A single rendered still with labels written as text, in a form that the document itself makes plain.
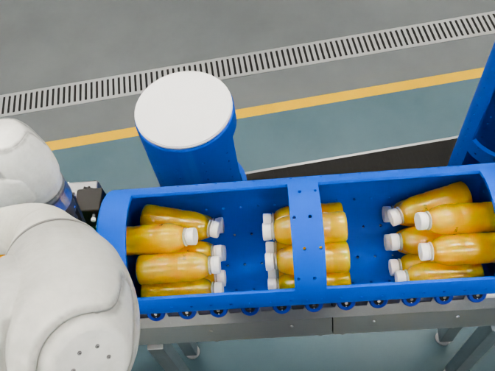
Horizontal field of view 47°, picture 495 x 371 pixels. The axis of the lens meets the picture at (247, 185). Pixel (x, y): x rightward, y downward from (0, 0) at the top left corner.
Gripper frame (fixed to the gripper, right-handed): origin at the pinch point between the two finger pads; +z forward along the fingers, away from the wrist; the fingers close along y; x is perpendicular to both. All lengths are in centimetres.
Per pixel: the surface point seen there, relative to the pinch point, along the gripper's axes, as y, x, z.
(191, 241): -0.6, 23.0, 1.4
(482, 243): 4, 84, 3
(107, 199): -8.5, 5.7, -5.5
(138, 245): -0.8, 11.1, 2.1
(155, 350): 7, 3, 55
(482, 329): 5, 99, 61
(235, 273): -0.6, 30.5, 20.5
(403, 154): -86, 98, 101
